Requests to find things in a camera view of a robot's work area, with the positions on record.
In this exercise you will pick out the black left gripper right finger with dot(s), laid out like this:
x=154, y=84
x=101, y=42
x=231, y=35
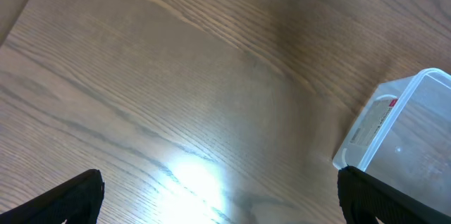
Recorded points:
x=365, y=199

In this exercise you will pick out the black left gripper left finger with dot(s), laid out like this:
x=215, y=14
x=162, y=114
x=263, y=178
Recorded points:
x=77, y=200

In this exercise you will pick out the clear plastic container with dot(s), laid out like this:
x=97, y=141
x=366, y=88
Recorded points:
x=402, y=137

